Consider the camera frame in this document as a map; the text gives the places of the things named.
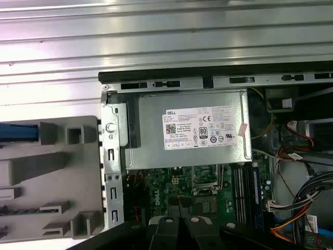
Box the black RAM slot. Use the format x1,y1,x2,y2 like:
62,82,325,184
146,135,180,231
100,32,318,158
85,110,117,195
232,164,241,222
239,164,252,224

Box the black PC case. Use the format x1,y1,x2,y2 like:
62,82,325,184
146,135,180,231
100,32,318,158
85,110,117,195
98,61,333,250

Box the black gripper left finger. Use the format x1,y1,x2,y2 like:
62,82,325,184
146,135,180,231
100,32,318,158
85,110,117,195
67,197,182,250

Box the black wire bundle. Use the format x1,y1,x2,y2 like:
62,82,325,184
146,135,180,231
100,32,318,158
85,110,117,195
291,169,333,230

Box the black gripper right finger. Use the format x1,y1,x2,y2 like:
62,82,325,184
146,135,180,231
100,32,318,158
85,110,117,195
181,200,288,250

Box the locking lever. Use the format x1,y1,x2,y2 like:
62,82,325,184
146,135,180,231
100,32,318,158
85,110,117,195
217,164,226,195

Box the silver drive cage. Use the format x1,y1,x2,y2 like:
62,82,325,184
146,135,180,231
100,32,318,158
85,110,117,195
282,118,333,157

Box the blue data wire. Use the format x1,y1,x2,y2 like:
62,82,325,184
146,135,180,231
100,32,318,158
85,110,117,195
313,226,333,238

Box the silver power supply unit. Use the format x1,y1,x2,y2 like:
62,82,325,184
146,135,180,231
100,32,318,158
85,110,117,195
124,88,253,171

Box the hard disk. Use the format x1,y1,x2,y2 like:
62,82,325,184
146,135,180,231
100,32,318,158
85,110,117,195
0,122,40,143

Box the orange and red wires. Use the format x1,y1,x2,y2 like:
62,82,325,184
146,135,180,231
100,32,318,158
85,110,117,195
270,208,308,243

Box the CPU socket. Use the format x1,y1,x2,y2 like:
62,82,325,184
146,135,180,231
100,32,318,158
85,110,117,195
192,165,222,195

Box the grey parts rack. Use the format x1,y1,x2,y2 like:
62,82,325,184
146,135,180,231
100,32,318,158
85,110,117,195
0,115,103,240

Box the yellow wires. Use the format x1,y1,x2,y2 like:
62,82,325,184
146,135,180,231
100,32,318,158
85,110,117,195
248,87,276,140

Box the RAM stick with black chips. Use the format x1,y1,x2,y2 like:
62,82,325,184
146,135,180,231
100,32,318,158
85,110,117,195
250,165,264,235

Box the green motherboard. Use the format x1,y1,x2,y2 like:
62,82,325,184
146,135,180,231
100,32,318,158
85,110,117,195
144,164,273,230

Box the red wires with white labels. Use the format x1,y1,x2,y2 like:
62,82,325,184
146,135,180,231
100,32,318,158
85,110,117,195
277,121,315,160

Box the black case fan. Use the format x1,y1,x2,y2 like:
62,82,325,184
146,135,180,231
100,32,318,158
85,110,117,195
124,170,150,222

